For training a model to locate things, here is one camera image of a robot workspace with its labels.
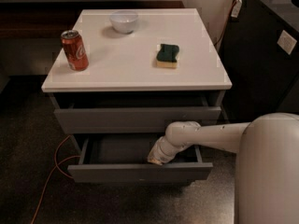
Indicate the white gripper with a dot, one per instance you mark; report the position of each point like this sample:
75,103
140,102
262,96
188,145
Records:
160,154

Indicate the grey drawer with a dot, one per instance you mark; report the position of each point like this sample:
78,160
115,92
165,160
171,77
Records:
122,159
131,119

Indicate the red coke can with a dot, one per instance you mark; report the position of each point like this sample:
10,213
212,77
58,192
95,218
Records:
74,50

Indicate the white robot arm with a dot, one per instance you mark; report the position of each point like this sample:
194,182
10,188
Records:
267,162

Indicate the grey top drawer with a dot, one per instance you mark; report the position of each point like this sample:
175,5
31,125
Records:
131,119

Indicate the grey cabinet with white top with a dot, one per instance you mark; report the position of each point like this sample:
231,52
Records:
122,69

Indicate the green and yellow sponge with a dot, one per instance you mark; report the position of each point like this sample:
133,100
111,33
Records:
167,56

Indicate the white bowl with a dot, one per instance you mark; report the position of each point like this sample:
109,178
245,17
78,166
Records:
124,21

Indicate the black side cabinet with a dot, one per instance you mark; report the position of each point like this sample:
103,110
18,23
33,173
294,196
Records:
265,78

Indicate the white label on cabinet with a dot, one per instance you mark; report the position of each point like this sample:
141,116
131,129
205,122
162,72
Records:
287,42

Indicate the dark wooden bench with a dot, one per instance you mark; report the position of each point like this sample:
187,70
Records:
49,19

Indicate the white tag on cable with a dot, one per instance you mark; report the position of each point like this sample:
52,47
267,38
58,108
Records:
236,8

